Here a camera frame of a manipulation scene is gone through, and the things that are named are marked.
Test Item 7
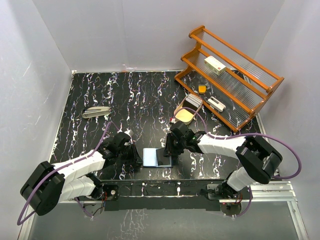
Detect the black leather card holder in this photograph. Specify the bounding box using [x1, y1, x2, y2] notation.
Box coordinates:
[142, 147, 173, 168]

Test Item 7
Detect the beige oval card tray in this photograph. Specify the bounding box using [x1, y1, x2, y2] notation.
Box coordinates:
[174, 97, 203, 125]

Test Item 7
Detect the stack of credit cards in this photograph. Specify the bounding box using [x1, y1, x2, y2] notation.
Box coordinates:
[185, 94, 203, 109]

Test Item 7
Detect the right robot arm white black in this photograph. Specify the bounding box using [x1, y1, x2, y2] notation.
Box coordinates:
[157, 121, 283, 199]

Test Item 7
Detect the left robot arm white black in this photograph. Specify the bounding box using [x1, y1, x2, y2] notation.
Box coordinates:
[20, 131, 143, 216]

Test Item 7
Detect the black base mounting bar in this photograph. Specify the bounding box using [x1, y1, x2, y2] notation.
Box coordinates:
[79, 178, 253, 212]

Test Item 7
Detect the beige grey stapler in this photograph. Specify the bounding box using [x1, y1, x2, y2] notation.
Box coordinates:
[82, 106, 111, 119]

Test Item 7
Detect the white small device on shelf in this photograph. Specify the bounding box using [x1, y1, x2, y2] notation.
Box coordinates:
[207, 96, 226, 112]

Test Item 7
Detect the orange small container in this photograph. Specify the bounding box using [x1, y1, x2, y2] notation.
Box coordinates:
[198, 84, 207, 94]

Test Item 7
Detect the orange wooden shelf rack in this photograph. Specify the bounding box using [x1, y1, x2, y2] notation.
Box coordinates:
[174, 25, 284, 133]

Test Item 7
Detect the white red small box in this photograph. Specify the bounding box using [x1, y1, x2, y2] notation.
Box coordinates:
[204, 55, 227, 76]

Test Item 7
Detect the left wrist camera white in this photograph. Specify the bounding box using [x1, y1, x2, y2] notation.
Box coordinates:
[124, 129, 133, 137]

